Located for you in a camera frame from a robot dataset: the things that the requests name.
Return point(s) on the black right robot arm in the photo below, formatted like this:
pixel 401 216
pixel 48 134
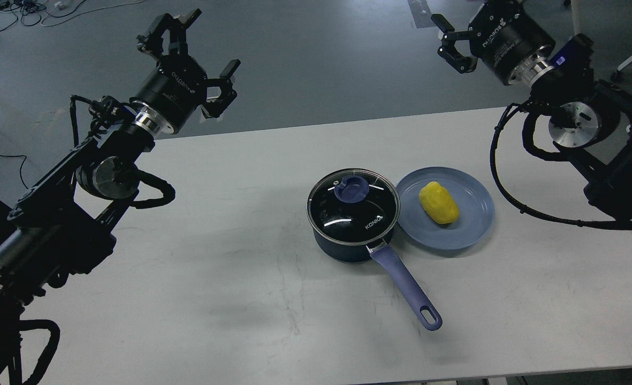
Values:
pixel 570 116

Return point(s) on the yellow potato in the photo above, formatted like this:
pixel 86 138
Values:
pixel 438 203

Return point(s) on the glass lid with blue knob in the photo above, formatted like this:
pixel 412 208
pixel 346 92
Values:
pixel 353 206

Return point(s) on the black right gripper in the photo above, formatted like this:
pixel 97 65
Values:
pixel 501 35

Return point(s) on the white chair leg with caster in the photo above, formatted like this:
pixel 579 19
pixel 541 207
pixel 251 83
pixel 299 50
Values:
pixel 616 75

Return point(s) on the blue saucepan with handle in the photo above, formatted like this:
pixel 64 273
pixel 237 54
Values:
pixel 381 252

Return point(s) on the blue plate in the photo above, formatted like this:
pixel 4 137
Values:
pixel 476 206

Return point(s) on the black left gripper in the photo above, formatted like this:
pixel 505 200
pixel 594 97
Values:
pixel 174 88

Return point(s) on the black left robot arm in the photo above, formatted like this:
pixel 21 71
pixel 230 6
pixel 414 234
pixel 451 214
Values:
pixel 63 224

